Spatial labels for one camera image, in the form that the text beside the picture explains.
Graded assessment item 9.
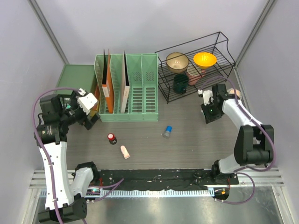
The red black stamp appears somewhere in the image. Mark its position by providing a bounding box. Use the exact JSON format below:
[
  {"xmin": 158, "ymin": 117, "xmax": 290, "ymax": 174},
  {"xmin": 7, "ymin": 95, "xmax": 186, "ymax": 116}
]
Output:
[{"xmin": 107, "ymin": 133, "xmax": 117, "ymax": 145}]

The orange folder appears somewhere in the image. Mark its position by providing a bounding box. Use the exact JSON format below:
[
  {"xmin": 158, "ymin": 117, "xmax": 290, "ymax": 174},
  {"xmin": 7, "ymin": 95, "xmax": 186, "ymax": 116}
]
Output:
[{"xmin": 101, "ymin": 50, "xmax": 114, "ymax": 113}]

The drawer box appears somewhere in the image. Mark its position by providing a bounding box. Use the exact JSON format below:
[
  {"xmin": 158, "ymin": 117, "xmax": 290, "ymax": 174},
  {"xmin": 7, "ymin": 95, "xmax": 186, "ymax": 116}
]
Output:
[{"xmin": 55, "ymin": 64, "xmax": 101, "ymax": 117}]

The white folder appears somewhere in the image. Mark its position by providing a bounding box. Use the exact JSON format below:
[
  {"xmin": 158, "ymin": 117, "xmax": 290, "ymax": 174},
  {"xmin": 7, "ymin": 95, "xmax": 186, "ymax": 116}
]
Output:
[{"xmin": 120, "ymin": 52, "xmax": 130, "ymax": 113}]

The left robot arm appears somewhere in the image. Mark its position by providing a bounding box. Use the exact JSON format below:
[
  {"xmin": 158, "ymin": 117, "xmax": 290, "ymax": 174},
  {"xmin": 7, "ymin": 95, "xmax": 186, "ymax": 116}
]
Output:
[{"xmin": 33, "ymin": 91, "xmax": 100, "ymax": 224}]

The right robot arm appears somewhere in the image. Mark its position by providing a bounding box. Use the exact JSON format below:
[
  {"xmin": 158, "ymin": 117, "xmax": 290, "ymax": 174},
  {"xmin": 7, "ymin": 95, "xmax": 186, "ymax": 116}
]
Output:
[{"xmin": 198, "ymin": 84, "xmax": 276, "ymax": 184}]

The striped ceramic mug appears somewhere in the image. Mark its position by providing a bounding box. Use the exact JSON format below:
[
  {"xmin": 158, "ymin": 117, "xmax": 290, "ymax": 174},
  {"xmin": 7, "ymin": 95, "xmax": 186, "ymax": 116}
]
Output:
[{"xmin": 228, "ymin": 88, "xmax": 242, "ymax": 100}]

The pink mug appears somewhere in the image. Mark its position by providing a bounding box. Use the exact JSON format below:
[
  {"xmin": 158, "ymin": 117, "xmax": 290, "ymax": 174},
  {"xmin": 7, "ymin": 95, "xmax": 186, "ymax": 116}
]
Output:
[{"xmin": 187, "ymin": 66, "xmax": 206, "ymax": 85}]

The dark green mug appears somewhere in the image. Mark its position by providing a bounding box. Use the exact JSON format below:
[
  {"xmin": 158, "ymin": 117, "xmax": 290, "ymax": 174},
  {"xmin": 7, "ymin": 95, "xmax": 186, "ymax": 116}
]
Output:
[{"xmin": 173, "ymin": 73, "xmax": 189, "ymax": 94}]

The blue grey bottle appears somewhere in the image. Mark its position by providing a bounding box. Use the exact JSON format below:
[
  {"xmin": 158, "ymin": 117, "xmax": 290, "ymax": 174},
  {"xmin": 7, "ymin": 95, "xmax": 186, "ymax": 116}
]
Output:
[{"xmin": 162, "ymin": 126, "xmax": 172, "ymax": 139}]

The pink eraser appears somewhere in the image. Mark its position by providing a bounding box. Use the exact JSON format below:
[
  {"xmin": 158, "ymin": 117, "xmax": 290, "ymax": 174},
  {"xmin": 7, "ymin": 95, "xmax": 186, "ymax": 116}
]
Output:
[{"xmin": 120, "ymin": 146, "xmax": 130, "ymax": 159}]

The orange bowl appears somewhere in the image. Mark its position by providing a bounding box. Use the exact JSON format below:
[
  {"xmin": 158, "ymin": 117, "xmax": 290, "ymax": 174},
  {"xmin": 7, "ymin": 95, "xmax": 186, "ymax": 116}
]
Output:
[{"xmin": 193, "ymin": 52, "xmax": 217, "ymax": 69}]

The brown glass bowl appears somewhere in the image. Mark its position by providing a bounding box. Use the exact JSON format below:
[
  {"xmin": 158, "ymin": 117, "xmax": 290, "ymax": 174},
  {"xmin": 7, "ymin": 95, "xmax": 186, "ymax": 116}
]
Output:
[{"xmin": 165, "ymin": 52, "xmax": 189, "ymax": 74}]

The green file organizer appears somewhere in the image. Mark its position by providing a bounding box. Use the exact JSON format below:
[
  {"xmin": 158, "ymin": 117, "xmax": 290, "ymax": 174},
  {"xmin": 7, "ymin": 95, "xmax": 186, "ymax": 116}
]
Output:
[{"xmin": 94, "ymin": 54, "xmax": 159, "ymax": 122}]

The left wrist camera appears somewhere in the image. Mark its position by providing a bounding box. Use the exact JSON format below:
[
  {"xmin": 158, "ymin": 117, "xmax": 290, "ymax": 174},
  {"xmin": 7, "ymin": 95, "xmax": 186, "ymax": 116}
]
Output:
[{"xmin": 77, "ymin": 88, "xmax": 98, "ymax": 115}]

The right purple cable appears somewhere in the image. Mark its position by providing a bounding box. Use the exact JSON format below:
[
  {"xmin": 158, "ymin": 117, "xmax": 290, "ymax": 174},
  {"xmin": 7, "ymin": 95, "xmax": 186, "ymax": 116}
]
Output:
[{"xmin": 200, "ymin": 76, "xmax": 278, "ymax": 204}]

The black wire rack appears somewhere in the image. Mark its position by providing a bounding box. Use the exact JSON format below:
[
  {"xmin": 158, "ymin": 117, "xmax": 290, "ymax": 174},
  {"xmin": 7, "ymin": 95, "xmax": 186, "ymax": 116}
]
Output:
[{"xmin": 156, "ymin": 31, "xmax": 235, "ymax": 103}]

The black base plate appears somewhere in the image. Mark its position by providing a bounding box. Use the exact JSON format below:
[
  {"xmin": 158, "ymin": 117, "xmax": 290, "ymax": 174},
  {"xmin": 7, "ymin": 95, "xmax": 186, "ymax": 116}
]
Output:
[{"xmin": 99, "ymin": 168, "xmax": 239, "ymax": 191}]

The white cable tray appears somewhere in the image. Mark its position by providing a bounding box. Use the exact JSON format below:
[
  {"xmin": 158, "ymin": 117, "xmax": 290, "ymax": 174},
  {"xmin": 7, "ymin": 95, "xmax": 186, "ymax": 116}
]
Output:
[{"xmin": 39, "ymin": 188, "xmax": 215, "ymax": 198}]

